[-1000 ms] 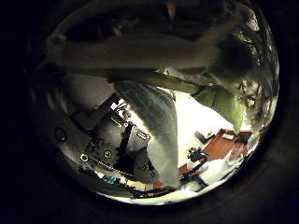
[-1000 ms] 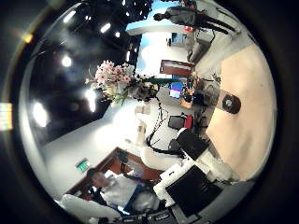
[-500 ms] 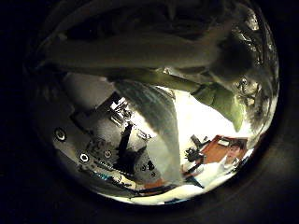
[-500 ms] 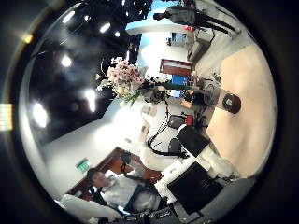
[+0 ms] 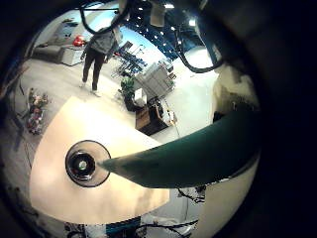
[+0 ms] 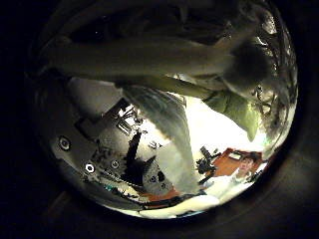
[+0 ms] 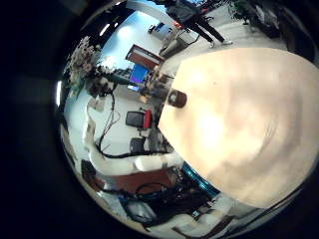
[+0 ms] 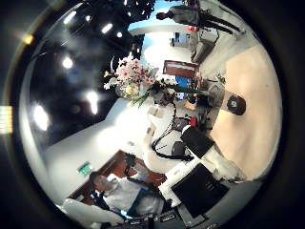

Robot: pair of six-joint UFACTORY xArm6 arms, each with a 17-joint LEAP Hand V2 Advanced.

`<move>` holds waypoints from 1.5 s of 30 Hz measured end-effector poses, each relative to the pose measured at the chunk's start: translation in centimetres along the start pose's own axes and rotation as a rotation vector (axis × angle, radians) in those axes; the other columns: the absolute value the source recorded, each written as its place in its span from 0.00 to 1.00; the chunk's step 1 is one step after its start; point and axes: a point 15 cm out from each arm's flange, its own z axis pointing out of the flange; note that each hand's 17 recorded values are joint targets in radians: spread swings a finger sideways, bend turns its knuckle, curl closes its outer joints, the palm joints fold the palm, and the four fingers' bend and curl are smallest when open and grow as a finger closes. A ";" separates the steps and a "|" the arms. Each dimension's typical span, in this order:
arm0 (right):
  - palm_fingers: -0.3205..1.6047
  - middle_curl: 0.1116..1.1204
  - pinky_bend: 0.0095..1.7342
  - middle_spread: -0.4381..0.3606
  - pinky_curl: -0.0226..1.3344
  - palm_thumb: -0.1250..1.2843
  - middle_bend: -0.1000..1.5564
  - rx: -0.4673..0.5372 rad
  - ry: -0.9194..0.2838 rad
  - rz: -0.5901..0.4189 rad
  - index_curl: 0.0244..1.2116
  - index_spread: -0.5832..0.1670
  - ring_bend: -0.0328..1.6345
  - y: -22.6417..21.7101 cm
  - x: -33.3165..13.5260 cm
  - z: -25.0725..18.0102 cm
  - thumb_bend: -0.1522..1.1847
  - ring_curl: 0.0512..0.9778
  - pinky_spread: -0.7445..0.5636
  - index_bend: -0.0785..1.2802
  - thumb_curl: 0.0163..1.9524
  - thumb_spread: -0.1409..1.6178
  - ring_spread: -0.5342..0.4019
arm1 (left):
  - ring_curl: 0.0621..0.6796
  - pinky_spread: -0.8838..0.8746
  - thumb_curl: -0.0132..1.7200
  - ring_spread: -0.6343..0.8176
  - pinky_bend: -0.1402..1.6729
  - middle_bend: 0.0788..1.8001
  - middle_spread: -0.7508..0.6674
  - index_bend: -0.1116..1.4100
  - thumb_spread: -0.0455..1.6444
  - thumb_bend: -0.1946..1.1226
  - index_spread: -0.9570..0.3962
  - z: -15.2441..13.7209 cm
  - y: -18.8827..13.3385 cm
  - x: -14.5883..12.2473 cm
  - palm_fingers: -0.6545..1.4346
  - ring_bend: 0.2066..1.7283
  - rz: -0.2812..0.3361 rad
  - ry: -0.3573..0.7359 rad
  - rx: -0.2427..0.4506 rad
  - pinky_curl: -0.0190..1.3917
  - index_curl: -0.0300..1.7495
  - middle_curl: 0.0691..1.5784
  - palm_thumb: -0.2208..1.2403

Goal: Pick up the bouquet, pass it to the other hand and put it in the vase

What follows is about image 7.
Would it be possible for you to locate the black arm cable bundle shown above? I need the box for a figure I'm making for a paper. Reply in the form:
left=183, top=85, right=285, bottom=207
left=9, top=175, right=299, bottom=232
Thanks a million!
left=95, top=92, right=167, bottom=159

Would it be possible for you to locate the clear glass vase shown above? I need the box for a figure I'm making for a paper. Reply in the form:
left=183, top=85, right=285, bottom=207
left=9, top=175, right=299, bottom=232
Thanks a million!
left=165, top=89, right=188, bottom=110

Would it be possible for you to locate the blue lit computer monitor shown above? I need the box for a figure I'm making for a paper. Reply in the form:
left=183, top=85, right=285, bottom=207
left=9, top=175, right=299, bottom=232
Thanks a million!
left=128, top=63, right=152, bottom=93

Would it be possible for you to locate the black office chair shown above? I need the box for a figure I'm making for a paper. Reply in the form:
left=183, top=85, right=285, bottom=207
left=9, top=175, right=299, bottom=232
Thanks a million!
left=129, top=136, right=148, bottom=154

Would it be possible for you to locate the red brown wall cabinet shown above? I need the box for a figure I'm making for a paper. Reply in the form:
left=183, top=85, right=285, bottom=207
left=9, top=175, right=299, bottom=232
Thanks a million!
left=125, top=43, right=166, bottom=72

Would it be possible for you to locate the person in dark clothes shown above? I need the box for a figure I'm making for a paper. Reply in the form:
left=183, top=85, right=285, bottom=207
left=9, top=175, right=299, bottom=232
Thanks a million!
left=164, top=0, right=234, bottom=48

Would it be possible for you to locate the teal aluminium frame rail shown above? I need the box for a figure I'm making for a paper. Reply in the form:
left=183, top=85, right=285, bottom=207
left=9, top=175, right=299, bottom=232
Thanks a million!
left=180, top=161, right=221, bottom=197

